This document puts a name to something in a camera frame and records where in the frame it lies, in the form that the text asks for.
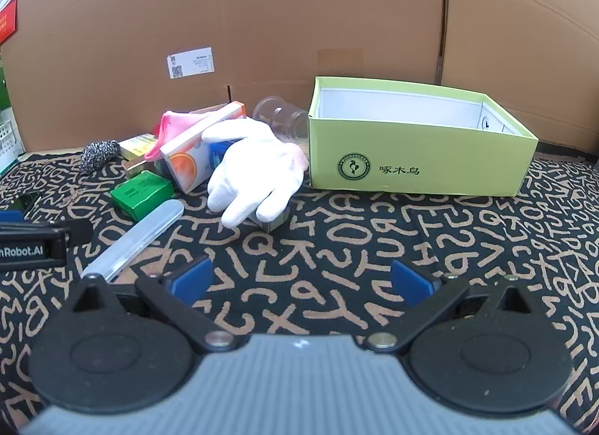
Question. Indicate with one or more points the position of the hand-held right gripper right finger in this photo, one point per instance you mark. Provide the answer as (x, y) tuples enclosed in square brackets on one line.
[(409, 283)]

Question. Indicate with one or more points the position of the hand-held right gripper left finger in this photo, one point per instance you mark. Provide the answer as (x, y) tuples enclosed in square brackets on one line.
[(193, 275)]

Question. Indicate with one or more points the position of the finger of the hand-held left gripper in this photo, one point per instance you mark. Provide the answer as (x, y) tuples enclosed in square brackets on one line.
[(32, 250), (10, 217)]

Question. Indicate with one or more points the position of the silver and black box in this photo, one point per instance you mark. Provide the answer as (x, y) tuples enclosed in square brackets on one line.
[(274, 223)]

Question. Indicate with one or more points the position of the orange and white medicine box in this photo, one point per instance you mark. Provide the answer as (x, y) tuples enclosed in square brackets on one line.
[(187, 163)]

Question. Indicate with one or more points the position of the white glove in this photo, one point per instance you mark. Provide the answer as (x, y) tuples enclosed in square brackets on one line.
[(252, 172)]

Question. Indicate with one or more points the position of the rose gold box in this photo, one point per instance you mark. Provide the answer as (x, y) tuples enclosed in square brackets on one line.
[(140, 167)]

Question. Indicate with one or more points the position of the green cardboard shoe box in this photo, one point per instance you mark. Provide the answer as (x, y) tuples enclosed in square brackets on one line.
[(421, 154)]

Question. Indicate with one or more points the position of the pink glove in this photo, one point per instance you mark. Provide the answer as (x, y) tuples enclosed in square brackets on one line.
[(175, 128)]

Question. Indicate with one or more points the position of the clear plastic cup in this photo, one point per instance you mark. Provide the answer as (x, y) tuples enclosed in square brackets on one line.
[(281, 119)]

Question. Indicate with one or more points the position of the dark glossy box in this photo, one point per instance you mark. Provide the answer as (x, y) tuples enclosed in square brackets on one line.
[(23, 201)]

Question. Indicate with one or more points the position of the clear plastic tube case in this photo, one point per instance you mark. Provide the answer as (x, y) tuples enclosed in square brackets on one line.
[(135, 238)]

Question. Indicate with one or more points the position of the white plastic basket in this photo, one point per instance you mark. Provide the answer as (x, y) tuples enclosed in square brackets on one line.
[(8, 140)]

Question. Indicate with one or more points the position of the black letter-print tablecloth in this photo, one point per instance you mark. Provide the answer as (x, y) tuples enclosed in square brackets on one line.
[(327, 238)]

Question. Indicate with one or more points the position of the steel wool scrubber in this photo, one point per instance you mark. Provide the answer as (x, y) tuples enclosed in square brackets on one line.
[(99, 156)]

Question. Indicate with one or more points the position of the blue medicine box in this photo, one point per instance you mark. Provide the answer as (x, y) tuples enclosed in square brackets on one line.
[(216, 154)]

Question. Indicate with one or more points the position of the green carton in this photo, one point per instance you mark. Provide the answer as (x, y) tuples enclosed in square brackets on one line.
[(3, 83)]

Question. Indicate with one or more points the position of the yellow medicine box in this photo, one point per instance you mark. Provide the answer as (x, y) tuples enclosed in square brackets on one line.
[(138, 144)]

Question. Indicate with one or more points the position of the white shipping label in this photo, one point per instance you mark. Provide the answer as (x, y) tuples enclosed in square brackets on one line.
[(191, 63)]

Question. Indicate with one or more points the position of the brown cardboard sheet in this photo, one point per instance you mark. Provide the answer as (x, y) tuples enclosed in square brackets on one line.
[(327, 18)]

